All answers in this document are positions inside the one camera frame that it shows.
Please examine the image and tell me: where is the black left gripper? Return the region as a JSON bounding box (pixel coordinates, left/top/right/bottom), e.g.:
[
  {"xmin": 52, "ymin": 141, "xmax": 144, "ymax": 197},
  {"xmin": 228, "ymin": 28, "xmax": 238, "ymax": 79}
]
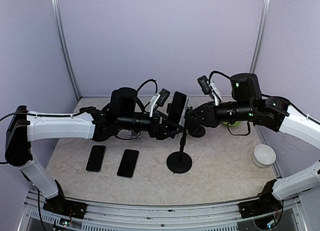
[{"xmin": 117, "ymin": 109, "xmax": 183, "ymax": 139}]

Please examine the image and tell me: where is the tall black phone stand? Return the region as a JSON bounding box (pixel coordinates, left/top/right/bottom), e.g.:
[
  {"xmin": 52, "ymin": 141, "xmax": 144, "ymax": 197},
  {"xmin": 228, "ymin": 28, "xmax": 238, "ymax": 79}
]
[{"xmin": 166, "ymin": 120, "xmax": 193, "ymax": 174}]

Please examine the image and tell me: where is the black phone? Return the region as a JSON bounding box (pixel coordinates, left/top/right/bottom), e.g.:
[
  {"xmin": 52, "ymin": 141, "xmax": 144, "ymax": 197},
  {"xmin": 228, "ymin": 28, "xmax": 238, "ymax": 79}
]
[{"xmin": 116, "ymin": 149, "xmax": 140, "ymax": 179}]

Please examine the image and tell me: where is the blue-edged black smartphone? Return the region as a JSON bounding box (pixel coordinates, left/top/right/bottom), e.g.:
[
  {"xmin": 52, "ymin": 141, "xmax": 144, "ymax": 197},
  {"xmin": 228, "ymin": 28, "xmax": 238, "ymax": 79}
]
[{"xmin": 85, "ymin": 145, "xmax": 106, "ymax": 173}]

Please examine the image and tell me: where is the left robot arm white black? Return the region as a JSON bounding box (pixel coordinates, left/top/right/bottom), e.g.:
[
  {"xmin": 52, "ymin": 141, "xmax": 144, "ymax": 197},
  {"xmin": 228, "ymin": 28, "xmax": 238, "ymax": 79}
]
[{"xmin": 5, "ymin": 87, "xmax": 189, "ymax": 214}]

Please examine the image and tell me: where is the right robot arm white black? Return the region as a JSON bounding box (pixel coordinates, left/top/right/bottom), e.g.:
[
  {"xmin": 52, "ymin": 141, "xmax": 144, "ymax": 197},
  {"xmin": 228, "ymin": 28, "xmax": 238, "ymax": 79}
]
[{"xmin": 185, "ymin": 73, "xmax": 320, "ymax": 213}]

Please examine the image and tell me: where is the short black phone stand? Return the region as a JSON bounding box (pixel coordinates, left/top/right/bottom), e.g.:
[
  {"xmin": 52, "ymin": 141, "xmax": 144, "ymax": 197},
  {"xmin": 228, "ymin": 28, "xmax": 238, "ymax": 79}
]
[{"xmin": 187, "ymin": 122, "xmax": 206, "ymax": 138}]

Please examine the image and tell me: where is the green round stand base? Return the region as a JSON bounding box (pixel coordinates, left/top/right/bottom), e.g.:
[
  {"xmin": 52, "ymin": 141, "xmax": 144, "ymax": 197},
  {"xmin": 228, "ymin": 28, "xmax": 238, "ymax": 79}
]
[{"xmin": 221, "ymin": 121, "xmax": 241, "ymax": 128}]

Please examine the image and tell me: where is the white round bowl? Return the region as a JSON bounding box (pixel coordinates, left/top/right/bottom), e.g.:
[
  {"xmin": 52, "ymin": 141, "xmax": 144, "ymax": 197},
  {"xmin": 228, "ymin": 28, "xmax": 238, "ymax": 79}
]
[{"xmin": 252, "ymin": 144, "xmax": 277, "ymax": 168}]

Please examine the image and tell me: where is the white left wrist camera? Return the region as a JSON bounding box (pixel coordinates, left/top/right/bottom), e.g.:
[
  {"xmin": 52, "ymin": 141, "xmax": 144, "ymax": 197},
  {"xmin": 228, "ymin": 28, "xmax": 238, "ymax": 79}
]
[{"xmin": 148, "ymin": 88, "xmax": 171, "ymax": 117}]

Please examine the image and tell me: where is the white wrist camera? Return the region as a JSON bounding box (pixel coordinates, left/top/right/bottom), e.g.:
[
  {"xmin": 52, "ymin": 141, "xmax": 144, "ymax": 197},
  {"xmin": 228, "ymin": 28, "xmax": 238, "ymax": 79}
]
[
  {"xmin": 197, "ymin": 75, "xmax": 222, "ymax": 106},
  {"xmin": 148, "ymin": 88, "xmax": 171, "ymax": 117}
]

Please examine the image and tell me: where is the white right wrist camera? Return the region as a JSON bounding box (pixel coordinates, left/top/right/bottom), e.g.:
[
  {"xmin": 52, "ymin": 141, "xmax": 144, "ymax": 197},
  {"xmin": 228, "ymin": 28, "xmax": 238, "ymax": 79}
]
[{"xmin": 197, "ymin": 75, "xmax": 222, "ymax": 106}]

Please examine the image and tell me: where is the aluminium front rail frame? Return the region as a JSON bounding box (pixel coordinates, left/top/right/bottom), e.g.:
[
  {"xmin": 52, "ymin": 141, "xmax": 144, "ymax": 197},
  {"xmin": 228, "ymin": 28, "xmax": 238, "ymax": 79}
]
[{"xmin": 17, "ymin": 188, "xmax": 308, "ymax": 231}]

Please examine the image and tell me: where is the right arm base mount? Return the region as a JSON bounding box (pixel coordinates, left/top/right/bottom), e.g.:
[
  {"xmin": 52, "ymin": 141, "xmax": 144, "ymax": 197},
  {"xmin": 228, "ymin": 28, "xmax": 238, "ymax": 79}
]
[{"xmin": 238, "ymin": 179, "xmax": 283, "ymax": 219}]

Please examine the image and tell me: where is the right aluminium corner post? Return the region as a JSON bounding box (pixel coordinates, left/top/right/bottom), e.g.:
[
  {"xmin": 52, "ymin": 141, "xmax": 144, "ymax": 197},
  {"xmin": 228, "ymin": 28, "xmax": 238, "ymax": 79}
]
[{"xmin": 249, "ymin": 0, "xmax": 271, "ymax": 74}]

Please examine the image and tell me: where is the aluminium corner post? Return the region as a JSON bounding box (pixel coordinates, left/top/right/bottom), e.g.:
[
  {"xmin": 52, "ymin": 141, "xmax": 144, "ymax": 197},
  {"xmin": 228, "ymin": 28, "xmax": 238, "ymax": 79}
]
[
  {"xmin": 51, "ymin": 0, "xmax": 82, "ymax": 102},
  {"xmin": 249, "ymin": 0, "xmax": 271, "ymax": 74}
]

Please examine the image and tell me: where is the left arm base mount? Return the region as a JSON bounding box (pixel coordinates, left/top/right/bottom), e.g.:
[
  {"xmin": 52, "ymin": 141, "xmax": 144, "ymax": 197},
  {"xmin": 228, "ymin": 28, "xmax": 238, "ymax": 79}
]
[{"xmin": 43, "ymin": 179, "xmax": 88, "ymax": 220}]

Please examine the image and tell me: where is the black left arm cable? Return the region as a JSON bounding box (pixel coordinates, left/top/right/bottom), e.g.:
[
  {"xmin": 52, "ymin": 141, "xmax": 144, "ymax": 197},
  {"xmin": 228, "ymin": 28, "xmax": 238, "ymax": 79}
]
[{"xmin": 0, "ymin": 110, "xmax": 28, "ymax": 122}]

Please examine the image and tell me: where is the left aluminium corner post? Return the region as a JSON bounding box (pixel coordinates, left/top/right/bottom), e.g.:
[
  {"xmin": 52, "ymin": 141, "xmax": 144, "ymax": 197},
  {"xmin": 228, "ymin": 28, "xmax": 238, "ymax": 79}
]
[{"xmin": 51, "ymin": 0, "xmax": 82, "ymax": 102}]

